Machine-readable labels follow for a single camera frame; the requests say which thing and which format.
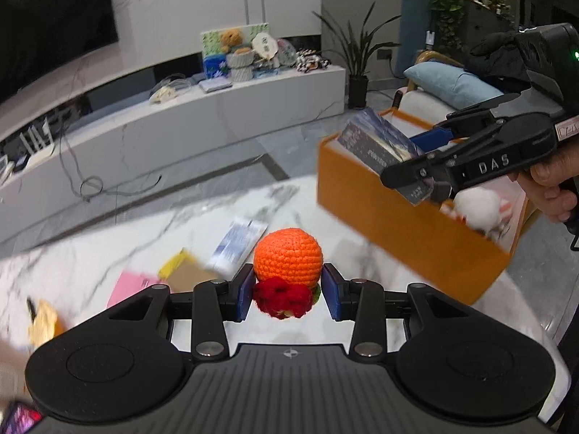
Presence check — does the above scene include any panda plush keychain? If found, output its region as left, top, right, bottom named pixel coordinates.
left=441, top=187, right=515, bottom=239

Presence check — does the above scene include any peeled tangerine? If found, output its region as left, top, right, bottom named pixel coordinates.
left=28, top=300, right=60, bottom=350

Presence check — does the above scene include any white marble tv cabinet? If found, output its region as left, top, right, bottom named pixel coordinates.
left=0, top=63, right=347, bottom=246

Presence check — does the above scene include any pink wallet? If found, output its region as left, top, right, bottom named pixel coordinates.
left=106, top=271, right=157, bottom=311

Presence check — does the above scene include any black white brick toy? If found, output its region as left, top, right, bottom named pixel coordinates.
left=296, top=49, right=331, bottom=73

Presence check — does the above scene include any green picture card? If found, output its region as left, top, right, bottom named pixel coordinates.
left=201, top=22, right=272, bottom=81

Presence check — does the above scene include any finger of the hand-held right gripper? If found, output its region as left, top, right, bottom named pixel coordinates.
left=381, top=120, right=504, bottom=190
left=418, top=93, right=521, bottom=151

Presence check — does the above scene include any black jacket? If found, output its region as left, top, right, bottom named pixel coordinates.
left=470, top=31, right=533, bottom=88

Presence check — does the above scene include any silver tablet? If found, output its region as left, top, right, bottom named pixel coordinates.
left=197, top=78, right=232, bottom=95

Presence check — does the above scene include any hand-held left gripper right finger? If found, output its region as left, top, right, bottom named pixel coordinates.
left=322, top=263, right=471, bottom=359

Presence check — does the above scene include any grey knitted basket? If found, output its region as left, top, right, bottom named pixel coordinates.
left=225, top=50, right=257, bottom=83

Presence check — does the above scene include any person's right hand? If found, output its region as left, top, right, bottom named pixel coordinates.
left=518, top=145, right=579, bottom=224

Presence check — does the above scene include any round white fan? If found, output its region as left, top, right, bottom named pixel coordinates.
left=251, top=31, right=278, bottom=62

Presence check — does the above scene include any light blue cushion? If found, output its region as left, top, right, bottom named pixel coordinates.
left=402, top=61, right=504, bottom=110

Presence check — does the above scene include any tall potted plant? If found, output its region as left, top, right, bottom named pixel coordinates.
left=312, top=2, right=402, bottom=110

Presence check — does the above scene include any brown cardboard box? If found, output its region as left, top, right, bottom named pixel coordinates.
left=158, top=248, right=219, bottom=293

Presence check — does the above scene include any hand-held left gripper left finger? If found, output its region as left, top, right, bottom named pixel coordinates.
left=106, top=263, right=255, bottom=359

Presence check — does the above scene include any crochet orange with red flower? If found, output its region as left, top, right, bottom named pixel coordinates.
left=252, top=229, right=325, bottom=322

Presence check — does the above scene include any black television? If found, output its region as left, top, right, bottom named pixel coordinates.
left=0, top=0, right=119, bottom=106

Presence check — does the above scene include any white blue tissue pack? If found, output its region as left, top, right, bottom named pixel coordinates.
left=206, top=219, right=269, bottom=277

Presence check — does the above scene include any smartphone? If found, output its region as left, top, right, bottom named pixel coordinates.
left=0, top=400, right=44, bottom=434

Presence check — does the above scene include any white cable bundle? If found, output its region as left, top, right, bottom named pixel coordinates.
left=149, top=75, right=200, bottom=105

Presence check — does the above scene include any dark card deck box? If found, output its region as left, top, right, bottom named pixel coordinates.
left=338, top=108, right=453, bottom=207

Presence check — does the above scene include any brown teddy bear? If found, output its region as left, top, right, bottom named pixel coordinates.
left=220, top=28, right=248, bottom=55

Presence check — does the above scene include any black power cable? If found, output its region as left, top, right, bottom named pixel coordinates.
left=53, top=118, right=164, bottom=203

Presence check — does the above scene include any orange storage box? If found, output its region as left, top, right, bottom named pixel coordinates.
left=317, top=108, right=537, bottom=306

